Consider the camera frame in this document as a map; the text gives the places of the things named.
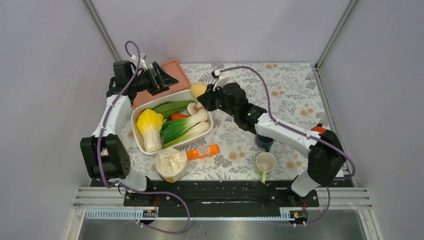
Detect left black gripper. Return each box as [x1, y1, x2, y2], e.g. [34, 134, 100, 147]
[130, 62, 179, 96]

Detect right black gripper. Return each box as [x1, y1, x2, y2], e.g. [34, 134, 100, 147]
[198, 81, 238, 117]

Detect yellow cup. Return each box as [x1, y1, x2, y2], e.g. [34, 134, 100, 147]
[190, 82, 208, 99]

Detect navy round cup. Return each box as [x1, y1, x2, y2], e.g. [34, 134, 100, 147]
[254, 134, 275, 153]

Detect light green mug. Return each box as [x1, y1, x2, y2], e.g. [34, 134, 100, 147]
[255, 152, 277, 184]

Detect orange mug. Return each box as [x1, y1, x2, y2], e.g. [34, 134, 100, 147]
[311, 123, 327, 134]

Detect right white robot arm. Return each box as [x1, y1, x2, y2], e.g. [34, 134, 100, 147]
[190, 82, 346, 206]

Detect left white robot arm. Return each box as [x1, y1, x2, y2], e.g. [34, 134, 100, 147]
[79, 60, 178, 206]

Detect pink tray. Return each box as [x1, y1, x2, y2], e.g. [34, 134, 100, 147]
[131, 59, 193, 110]

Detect green leaf vegetable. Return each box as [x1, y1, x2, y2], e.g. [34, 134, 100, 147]
[152, 100, 194, 119]

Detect white mushroom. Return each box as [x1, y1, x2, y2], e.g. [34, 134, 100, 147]
[186, 102, 203, 116]

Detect red pepper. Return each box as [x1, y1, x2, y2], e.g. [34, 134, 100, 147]
[170, 113, 189, 121]

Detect lower bok choy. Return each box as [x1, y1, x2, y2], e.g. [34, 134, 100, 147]
[161, 121, 211, 149]

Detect bok choy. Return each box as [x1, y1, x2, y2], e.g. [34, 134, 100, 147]
[161, 121, 211, 149]
[163, 109, 209, 143]

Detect yellow napa cabbage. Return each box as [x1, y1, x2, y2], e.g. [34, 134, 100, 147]
[136, 109, 164, 153]

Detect upper bok choy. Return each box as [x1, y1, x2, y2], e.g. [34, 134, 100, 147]
[163, 109, 209, 143]

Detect orange tube package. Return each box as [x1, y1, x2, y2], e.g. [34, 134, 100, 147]
[186, 144, 220, 161]

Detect floral table mat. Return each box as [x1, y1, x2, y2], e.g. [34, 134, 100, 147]
[96, 62, 349, 182]

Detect cream cloth bag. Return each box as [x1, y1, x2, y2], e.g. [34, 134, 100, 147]
[155, 147, 189, 183]

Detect blue labelled box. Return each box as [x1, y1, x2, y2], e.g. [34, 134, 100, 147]
[100, 148, 109, 157]

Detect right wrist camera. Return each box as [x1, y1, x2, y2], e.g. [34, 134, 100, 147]
[211, 69, 230, 91]

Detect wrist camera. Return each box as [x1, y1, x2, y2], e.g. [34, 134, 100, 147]
[211, 69, 230, 91]
[130, 52, 153, 71]

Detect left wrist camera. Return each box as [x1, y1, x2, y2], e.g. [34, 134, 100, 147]
[130, 52, 153, 71]

